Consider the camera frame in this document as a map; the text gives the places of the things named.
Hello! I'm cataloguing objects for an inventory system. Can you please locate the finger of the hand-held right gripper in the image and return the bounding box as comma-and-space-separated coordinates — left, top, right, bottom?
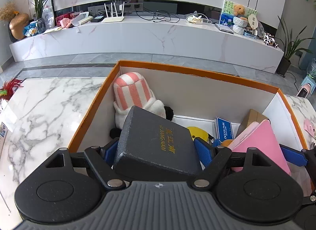
302, 190, 316, 206
280, 144, 316, 171

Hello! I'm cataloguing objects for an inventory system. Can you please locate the pink small heater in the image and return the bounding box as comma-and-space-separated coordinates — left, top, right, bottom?
296, 84, 312, 99

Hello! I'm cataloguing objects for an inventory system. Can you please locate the blue snack bag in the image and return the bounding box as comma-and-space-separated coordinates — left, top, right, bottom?
23, 21, 40, 37

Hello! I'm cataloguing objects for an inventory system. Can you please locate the picture frame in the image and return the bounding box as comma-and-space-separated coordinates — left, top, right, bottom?
42, 0, 55, 28

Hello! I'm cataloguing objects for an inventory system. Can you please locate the flower painting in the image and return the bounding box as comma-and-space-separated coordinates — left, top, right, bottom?
219, 0, 258, 27

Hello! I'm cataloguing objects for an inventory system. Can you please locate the brown teddy bear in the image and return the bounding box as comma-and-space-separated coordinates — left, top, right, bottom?
233, 4, 246, 17

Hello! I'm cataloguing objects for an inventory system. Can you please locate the white marble tv cabinet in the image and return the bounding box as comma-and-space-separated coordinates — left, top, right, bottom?
9, 16, 284, 74

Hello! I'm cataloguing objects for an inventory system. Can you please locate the blue sign card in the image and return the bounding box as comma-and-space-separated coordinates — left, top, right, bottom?
216, 116, 234, 140

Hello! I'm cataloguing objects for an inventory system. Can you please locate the red feather toy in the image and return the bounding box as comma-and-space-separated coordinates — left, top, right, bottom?
0, 78, 24, 103

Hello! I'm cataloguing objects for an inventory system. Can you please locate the grey laptop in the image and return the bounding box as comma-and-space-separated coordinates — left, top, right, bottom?
214, 23, 234, 35

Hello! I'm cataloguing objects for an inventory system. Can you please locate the brown cardboard box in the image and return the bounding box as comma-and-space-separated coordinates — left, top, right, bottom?
238, 108, 269, 134

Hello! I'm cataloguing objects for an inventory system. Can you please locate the pink case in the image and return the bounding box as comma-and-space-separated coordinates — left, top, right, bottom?
227, 119, 292, 176

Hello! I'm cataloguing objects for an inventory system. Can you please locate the round wooden sign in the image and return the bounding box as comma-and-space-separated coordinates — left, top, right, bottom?
247, 14, 259, 29

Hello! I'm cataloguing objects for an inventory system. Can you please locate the white charger with cable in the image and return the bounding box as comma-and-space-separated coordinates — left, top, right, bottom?
186, 14, 213, 25

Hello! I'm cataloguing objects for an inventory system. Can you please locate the yellow tape measure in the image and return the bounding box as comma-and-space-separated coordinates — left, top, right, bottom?
186, 126, 215, 144

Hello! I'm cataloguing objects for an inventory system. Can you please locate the dark grey gift box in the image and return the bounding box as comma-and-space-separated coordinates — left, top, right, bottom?
113, 106, 204, 176

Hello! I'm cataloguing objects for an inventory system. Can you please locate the golden vase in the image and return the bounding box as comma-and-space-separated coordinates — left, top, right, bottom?
9, 13, 30, 40

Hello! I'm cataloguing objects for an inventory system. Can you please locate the panda plush toy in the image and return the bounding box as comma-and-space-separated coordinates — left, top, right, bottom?
109, 72, 175, 139

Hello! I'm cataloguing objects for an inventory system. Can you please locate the green plant in glass vase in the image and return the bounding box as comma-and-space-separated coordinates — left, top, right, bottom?
31, 0, 60, 34

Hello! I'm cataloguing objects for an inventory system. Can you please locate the potted plant in black pot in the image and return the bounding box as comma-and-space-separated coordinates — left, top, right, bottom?
274, 15, 314, 77

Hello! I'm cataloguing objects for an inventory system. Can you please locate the dried grass bouquet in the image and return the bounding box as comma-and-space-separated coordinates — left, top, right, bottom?
0, 1, 19, 22

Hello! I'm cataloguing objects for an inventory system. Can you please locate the cow figurine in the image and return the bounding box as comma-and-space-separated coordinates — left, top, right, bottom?
263, 33, 279, 48

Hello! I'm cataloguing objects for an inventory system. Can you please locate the white product box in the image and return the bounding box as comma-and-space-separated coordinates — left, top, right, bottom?
0, 121, 9, 147

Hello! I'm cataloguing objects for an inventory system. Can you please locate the white router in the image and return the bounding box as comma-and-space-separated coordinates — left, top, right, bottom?
101, 2, 125, 23

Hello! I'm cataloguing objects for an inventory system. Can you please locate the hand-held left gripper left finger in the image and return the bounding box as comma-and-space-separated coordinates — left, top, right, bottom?
41, 137, 127, 191

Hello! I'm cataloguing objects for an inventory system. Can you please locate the pink tag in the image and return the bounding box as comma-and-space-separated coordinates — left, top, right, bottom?
303, 119, 316, 136

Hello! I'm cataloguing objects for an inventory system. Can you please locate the orange cardboard box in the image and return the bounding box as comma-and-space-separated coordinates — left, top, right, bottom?
67, 59, 316, 197

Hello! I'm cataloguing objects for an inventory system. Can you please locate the black cable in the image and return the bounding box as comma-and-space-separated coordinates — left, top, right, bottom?
143, 8, 181, 24

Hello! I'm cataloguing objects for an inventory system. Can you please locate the teal stool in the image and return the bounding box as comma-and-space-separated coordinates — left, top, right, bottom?
302, 75, 316, 89

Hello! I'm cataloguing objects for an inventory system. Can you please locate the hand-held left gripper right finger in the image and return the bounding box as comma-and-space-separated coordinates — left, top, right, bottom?
192, 137, 281, 191

